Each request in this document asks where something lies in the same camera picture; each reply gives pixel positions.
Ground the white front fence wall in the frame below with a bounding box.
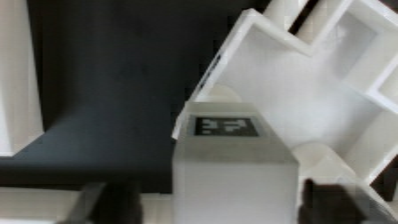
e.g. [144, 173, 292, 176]
[0, 184, 173, 224]

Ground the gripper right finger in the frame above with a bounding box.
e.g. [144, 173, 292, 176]
[299, 179, 381, 224]

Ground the white chair leg block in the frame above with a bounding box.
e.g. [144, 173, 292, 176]
[292, 143, 398, 224]

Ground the white chair back frame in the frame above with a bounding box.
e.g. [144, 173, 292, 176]
[0, 0, 45, 157]

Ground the small white block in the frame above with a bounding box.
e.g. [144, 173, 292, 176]
[169, 83, 301, 224]

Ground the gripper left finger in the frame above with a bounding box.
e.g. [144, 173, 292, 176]
[61, 181, 143, 224]

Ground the white chair seat part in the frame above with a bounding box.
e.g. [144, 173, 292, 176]
[191, 0, 398, 182]

